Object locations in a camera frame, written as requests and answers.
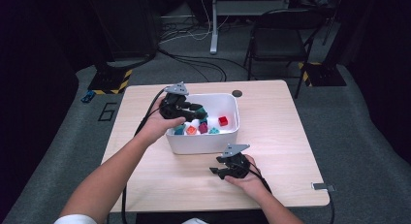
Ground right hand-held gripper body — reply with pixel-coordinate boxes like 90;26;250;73
219;143;252;180

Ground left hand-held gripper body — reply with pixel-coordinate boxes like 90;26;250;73
158;81;192;121

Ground white plastic bin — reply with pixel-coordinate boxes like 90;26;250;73
164;92;240;155

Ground person's right hand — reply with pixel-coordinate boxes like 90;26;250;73
223;154;269;203

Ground person's left hand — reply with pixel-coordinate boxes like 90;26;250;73
137;97;187;147

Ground black yellow striped stand base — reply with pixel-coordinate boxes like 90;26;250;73
298;61;347;87
87;60;134;96

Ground small blue floor object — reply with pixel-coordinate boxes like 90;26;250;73
80;90;97;104

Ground large dark panel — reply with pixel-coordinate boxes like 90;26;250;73
85;0;159;67

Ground black folding chair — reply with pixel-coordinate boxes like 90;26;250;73
243;8;328;99

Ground person's white shirt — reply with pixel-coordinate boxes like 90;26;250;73
52;213;207;224

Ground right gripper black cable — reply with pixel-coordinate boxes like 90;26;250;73
246;162;336;224

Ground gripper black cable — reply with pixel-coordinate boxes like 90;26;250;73
120;87;169;224
246;162;336;224

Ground black floor cables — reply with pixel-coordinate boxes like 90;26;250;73
157;48;250;83

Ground white desk frame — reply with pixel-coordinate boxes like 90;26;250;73
208;0;294;55

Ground grey metal table bracket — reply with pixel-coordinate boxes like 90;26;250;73
310;182;337;192

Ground white floor cables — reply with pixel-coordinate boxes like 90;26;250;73
159;0;234;44

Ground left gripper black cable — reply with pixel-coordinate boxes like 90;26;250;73
120;87;169;224

